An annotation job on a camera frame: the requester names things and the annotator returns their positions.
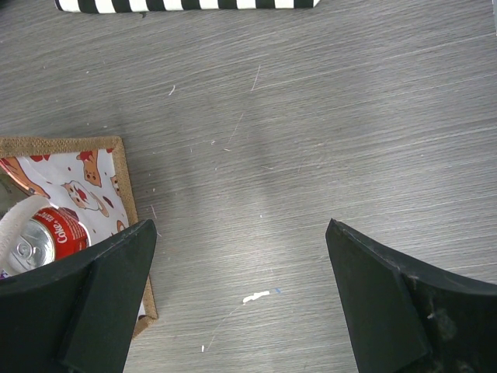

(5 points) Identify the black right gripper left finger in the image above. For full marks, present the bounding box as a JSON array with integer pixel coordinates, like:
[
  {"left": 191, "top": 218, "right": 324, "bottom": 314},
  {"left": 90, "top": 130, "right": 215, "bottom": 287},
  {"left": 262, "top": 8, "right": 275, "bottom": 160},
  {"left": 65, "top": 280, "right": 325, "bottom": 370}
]
[{"left": 1, "top": 220, "right": 157, "bottom": 372}]

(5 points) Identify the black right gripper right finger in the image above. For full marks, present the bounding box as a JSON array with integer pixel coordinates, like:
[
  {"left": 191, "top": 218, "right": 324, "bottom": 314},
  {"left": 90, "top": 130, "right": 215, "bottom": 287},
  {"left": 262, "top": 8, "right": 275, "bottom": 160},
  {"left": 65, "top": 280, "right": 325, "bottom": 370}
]
[{"left": 325, "top": 220, "right": 496, "bottom": 372}]

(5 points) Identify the red Coca-Cola can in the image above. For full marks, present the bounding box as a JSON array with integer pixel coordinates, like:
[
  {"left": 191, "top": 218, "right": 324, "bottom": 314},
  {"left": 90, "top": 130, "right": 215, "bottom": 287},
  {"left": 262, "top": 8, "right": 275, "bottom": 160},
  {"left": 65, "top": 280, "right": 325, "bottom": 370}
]
[{"left": 2, "top": 207, "right": 89, "bottom": 277}]

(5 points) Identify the brown canvas tote bag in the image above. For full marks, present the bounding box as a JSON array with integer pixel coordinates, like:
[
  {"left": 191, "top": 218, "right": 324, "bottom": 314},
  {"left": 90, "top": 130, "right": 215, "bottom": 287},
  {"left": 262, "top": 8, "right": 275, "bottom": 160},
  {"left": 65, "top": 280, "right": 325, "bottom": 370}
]
[{"left": 0, "top": 135, "right": 159, "bottom": 340}]

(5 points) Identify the black white striped cloth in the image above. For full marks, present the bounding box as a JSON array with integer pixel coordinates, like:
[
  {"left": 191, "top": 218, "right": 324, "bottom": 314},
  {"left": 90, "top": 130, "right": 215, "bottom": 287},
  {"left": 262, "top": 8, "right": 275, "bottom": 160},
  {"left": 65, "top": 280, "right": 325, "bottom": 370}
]
[{"left": 54, "top": 0, "right": 320, "bottom": 14}]

